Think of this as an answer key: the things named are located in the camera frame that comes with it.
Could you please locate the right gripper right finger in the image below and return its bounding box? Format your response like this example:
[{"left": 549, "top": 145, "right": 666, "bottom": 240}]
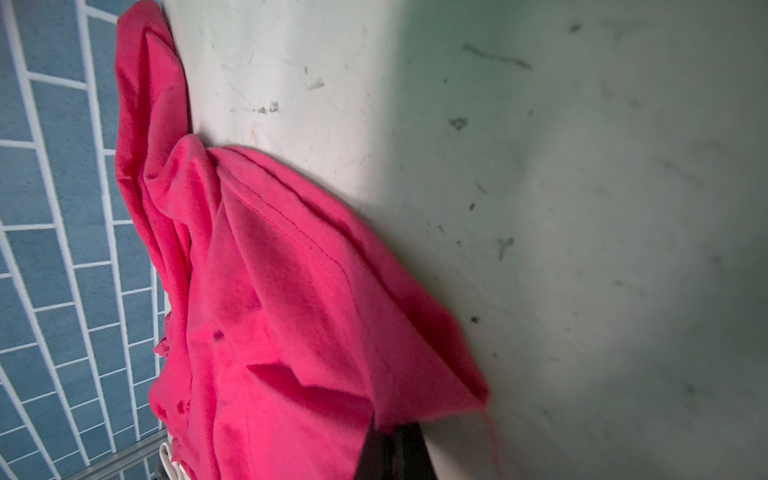
[{"left": 394, "top": 423, "right": 437, "bottom": 480}]

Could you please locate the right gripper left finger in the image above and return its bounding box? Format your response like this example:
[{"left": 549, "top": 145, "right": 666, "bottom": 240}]
[{"left": 353, "top": 424, "right": 395, "bottom": 480}]

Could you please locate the magenta t shirt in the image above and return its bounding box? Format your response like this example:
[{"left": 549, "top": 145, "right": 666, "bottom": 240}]
[{"left": 115, "top": 1, "right": 489, "bottom": 479}]

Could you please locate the folded white t shirt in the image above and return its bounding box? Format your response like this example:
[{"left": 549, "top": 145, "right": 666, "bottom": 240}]
[{"left": 156, "top": 437, "right": 191, "bottom": 480}]

